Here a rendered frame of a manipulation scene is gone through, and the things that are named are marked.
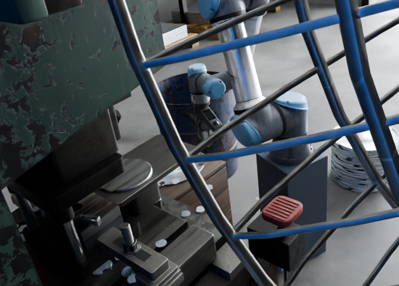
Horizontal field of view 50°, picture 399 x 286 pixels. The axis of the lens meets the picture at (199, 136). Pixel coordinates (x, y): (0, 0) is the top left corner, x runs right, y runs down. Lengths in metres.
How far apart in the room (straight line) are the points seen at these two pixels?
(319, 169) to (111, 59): 1.08
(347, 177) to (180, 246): 1.37
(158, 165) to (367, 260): 1.09
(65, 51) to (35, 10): 0.15
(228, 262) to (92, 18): 0.54
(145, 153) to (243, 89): 0.46
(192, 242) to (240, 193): 1.30
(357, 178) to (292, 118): 0.76
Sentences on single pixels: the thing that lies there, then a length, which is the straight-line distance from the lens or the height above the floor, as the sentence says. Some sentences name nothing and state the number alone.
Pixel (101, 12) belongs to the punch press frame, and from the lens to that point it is 0.60.
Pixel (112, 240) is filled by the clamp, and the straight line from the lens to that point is 0.82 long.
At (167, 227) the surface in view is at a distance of 0.89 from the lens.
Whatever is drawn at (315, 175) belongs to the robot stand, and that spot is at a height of 0.39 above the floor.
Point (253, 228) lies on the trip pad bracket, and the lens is 0.86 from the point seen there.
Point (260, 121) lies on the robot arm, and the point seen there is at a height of 0.65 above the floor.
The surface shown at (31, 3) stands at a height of 1.22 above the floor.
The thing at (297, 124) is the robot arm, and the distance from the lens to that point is 1.44.
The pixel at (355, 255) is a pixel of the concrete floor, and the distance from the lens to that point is 1.83.
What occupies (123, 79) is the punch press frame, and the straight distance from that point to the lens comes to 0.63.
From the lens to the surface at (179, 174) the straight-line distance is 1.68.
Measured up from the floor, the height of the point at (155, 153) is 0.78.
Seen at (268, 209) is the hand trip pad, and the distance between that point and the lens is 0.82.
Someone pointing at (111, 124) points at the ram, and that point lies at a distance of 0.79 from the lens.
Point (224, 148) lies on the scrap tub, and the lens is 2.12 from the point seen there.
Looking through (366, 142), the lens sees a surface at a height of 0.23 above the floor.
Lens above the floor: 1.28
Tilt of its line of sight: 29 degrees down
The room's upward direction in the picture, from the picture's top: 8 degrees counter-clockwise
